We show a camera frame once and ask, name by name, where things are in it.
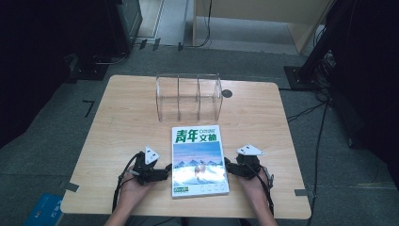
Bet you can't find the black floor cable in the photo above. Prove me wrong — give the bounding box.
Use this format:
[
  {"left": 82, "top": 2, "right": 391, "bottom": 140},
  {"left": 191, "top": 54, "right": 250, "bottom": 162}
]
[{"left": 285, "top": 90, "right": 331, "bottom": 226}]

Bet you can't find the light wooden cabinet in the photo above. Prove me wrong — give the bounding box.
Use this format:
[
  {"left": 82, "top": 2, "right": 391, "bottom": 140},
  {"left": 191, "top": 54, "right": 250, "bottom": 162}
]
[{"left": 191, "top": 0, "right": 335, "bottom": 55}]

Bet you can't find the black hanging cable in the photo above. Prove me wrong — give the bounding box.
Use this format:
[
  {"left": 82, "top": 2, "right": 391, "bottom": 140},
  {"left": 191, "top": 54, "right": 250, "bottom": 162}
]
[{"left": 187, "top": 0, "right": 214, "bottom": 49}]

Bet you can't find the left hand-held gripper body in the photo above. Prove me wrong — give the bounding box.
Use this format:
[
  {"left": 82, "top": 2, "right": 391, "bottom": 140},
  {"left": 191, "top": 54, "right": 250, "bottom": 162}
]
[{"left": 133, "top": 145, "right": 165, "bottom": 186}]

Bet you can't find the black tape floor mark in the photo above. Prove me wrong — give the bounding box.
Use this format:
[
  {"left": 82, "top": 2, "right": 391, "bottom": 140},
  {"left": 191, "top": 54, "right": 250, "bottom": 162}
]
[{"left": 82, "top": 99, "right": 96, "bottom": 119}]

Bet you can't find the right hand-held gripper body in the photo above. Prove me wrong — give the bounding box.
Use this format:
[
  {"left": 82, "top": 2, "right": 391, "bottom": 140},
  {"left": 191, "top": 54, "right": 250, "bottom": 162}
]
[{"left": 231, "top": 143, "right": 265, "bottom": 181}]

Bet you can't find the magazine with mountain cover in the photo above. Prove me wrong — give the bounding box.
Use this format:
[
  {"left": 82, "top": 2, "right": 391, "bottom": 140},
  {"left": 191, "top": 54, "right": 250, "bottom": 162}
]
[{"left": 170, "top": 124, "right": 231, "bottom": 200}]

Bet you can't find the black stand base plate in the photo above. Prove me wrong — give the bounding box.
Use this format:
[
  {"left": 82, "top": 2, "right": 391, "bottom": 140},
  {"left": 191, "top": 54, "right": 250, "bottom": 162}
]
[{"left": 283, "top": 65, "right": 327, "bottom": 92}]

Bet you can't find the clear acrylic file holder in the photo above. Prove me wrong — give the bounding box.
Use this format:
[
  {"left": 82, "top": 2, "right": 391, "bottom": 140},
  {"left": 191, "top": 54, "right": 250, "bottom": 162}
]
[{"left": 155, "top": 73, "right": 225, "bottom": 124}]

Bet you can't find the person's left hand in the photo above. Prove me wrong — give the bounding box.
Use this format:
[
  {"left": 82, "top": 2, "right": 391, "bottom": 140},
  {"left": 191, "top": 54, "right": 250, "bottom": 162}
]
[{"left": 120, "top": 170, "right": 157, "bottom": 205}]

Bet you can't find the person's right hand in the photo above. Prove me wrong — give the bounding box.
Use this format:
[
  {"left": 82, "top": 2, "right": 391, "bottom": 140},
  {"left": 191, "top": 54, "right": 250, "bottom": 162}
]
[{"left": 235, "top": 169, "right": 271, "bottom": 203}]

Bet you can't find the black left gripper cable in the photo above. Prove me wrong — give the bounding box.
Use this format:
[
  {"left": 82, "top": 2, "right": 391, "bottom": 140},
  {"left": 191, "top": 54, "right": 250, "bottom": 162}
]
[{"left": 111, "top": 152, "right": 143, "bottom": 213}]

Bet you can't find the black metal stand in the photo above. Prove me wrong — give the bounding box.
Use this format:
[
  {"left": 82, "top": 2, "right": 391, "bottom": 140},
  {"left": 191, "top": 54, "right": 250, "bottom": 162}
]
[{"left": 295, "top": 0, "right": 356, "bottom": 83}]

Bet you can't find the blue packet on floor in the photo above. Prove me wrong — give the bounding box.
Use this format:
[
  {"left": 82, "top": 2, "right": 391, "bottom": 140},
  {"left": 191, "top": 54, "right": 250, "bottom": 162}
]
[{"left": 24, "top": 192, "right": 64, "bottom": 226}]

